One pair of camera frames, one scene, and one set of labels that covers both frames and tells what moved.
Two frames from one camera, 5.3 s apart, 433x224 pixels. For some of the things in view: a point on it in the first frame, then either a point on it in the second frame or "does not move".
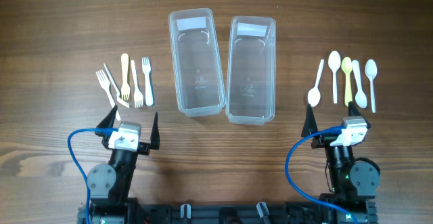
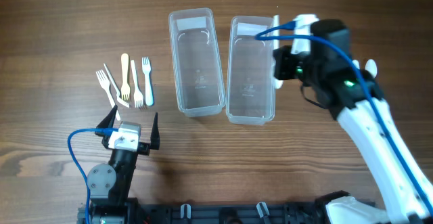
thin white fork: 119,99 does not move
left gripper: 145,147 does not move
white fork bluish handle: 149,95 does not move
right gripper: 310,125 -> 283,55
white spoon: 314,95 -> 279,83
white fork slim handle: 138,95 does not move
